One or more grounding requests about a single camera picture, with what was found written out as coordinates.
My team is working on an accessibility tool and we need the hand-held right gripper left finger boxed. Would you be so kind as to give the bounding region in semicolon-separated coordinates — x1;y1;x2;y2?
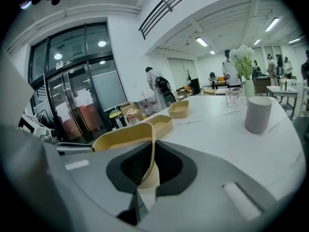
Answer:
61;141;154;226

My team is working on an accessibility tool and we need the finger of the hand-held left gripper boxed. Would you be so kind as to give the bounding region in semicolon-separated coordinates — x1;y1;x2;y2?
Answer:
56;141;95;156

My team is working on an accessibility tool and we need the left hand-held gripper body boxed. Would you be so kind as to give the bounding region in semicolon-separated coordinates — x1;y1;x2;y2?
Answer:
18;114;58;144

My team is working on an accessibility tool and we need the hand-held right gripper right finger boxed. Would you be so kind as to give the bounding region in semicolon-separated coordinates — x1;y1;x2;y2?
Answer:
139;140;277;232

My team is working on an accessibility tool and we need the beige paper tray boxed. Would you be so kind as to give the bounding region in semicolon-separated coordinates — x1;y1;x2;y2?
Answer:
167;100;190;119
91;121;161;210
145;114;174;140

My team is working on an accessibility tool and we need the black framed glass door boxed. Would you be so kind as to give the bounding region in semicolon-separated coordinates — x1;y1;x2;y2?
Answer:
27;22;129;145

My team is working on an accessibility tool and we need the cardboard box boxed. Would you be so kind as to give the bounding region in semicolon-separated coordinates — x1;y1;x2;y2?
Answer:
119;101;143;121

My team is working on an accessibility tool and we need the crumpled beige paper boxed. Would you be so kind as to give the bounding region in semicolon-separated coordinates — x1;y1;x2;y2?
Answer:
126;107;142;117

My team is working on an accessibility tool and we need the grey ceramic mug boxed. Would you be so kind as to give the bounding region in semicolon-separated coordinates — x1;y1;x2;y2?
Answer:
244;96;273;134

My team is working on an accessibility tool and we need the clear glass mug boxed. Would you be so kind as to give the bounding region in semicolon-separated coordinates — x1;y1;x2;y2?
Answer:
225;87;248;109

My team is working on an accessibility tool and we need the wooden chair orange cushion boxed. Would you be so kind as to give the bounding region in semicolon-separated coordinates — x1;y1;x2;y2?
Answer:
176;85;194;102

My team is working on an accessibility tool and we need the black cabinet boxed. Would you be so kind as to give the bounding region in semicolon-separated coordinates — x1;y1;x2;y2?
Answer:
190;78;201;96

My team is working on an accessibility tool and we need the white vase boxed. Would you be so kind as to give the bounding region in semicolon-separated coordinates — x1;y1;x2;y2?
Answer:
243;79;255;99

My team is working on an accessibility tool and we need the white flower bouquet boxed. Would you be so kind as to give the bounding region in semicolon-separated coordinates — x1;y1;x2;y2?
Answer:
228;44;256;81

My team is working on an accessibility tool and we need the black metal railing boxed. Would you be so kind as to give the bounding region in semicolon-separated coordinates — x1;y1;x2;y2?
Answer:
138;0;209;41

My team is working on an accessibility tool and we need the metal frame table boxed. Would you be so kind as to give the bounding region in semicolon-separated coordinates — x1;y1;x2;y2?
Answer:
266;80;299;118

